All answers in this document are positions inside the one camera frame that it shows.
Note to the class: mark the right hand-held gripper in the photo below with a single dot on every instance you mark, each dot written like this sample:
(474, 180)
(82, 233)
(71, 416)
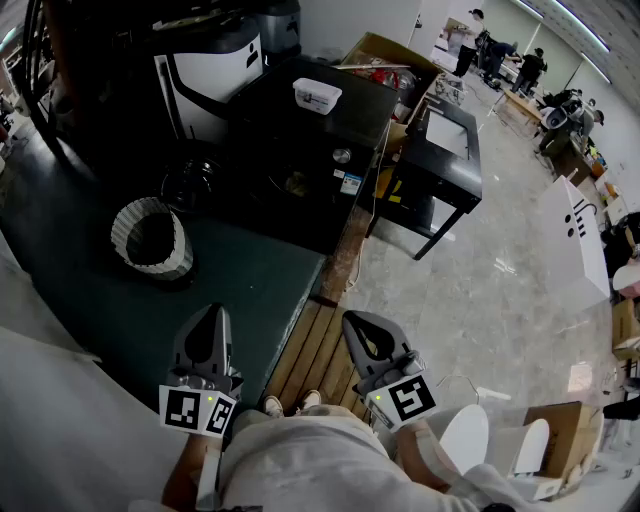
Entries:
(410, 397)

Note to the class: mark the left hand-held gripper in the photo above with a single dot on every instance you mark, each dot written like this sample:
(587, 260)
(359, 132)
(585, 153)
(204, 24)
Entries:
(180, 407)

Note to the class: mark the white woven laundry basket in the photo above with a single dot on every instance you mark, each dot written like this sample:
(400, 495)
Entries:
(150, 260)

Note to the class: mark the pale yellow checked clothes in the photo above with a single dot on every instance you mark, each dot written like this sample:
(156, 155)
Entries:
(297, 182)

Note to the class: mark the black washing machine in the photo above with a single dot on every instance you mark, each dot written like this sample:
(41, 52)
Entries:
(310, 135)

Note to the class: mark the person's left forearm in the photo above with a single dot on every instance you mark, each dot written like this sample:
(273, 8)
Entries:
(185, 465)

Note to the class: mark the person's right forearm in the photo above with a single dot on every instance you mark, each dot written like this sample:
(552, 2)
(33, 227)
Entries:
(415, 450)

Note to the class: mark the round silver metal knob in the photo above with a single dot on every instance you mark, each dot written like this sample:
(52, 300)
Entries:
(342, 156)

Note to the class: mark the wooden plank platform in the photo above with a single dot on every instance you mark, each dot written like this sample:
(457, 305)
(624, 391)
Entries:
(310, 350)

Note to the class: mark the person's right white shoe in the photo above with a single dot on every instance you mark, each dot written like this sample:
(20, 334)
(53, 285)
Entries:
(311, 400)

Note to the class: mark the person's white shoe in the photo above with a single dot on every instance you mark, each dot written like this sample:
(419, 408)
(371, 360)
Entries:
(311, 400)
(273, 406)

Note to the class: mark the person's left white shoe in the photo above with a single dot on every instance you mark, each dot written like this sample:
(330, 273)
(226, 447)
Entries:
(273, 406)

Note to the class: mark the white rounded device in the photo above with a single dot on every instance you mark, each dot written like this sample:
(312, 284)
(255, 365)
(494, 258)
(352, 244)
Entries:
(465, 435)
(532, 445)

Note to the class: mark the yellow and black item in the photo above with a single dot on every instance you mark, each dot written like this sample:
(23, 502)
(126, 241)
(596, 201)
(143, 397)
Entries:
(385, 187)

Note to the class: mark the blue and white label sticker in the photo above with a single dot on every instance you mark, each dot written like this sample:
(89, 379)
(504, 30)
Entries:
(351, 184)

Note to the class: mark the black side table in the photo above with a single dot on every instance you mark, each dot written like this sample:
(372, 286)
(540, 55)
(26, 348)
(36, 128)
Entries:
(440, 175)

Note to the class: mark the brown cardboard box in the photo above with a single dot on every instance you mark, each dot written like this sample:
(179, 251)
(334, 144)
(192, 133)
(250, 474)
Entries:
(570, 435)
(625, 325)

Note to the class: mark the white box with black marks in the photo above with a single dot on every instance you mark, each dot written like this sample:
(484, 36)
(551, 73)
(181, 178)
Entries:
(565, 250)

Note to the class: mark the white plastic lidded box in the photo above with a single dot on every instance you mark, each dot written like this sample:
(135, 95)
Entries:
(315, 95)

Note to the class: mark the white and grey appliance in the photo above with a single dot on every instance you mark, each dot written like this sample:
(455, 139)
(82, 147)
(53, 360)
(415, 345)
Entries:
(210, 70)

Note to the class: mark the wooden workbench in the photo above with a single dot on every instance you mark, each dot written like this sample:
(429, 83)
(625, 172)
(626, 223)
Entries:
(522, 102)

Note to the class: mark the open cardboard box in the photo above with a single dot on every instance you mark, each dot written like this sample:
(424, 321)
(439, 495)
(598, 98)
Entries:
(380, 50)

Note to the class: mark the grey bin-shaped appliance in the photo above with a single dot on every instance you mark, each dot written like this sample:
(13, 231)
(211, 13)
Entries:
(280, 30)

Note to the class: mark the ceiling light strip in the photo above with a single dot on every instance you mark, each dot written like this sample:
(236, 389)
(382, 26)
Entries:
(582, 25)

